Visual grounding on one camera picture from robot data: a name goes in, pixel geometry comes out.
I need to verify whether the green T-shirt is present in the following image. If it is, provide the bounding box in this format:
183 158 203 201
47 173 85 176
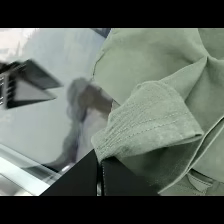
90 28 224 197

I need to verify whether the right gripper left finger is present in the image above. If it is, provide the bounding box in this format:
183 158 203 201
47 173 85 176
40 148 102 197

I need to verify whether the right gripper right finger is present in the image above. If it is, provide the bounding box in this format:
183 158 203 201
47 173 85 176
100 155 160 197

